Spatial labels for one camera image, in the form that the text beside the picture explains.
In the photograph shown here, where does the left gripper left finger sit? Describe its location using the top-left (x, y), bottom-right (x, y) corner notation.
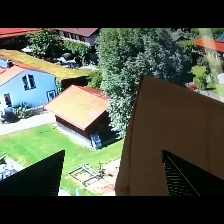
top-left (0, 149), bottom-right (66, 197)

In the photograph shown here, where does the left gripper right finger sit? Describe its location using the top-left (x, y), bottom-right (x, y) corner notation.
top-left (161, 149), bottom-right (224, 197)

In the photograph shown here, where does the beige garment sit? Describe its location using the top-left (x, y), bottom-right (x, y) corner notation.
top-left (114, 75), bottom-right (224, 197)

